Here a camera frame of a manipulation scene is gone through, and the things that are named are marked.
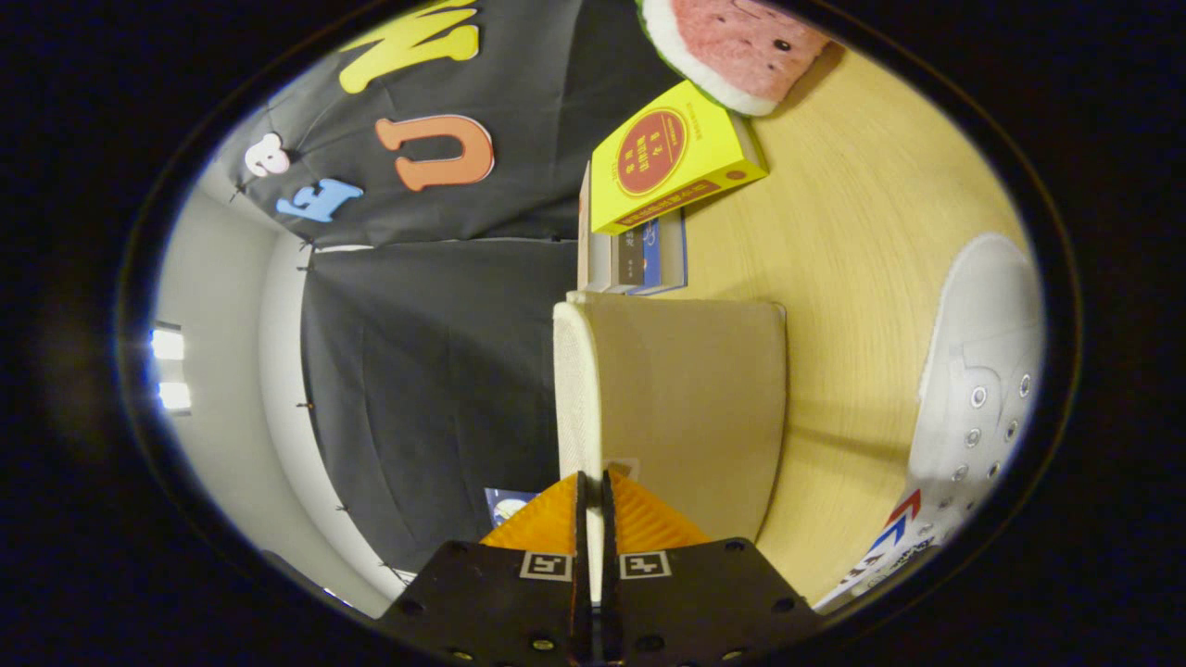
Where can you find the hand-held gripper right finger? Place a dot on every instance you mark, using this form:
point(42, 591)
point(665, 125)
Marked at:
point(609, 593)

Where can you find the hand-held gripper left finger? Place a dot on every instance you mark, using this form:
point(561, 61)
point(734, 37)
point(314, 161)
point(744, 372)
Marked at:
point(582, 574)

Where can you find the white canvas shoe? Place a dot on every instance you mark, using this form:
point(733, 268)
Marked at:
point(982, 343)

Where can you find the tan book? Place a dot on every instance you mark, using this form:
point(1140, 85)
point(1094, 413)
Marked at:
point(593, 259)

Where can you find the dark grey book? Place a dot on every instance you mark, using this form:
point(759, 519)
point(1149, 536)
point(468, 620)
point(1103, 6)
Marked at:
point(628, 261)

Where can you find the yellow book with red circle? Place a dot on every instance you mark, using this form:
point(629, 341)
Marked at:
point(667, 157)

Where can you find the ceiling light panel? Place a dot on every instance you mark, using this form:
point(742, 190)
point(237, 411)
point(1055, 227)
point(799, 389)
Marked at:
point(169, 345)

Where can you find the watermelon slice plush toy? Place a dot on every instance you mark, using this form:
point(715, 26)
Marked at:
point(732, 46)

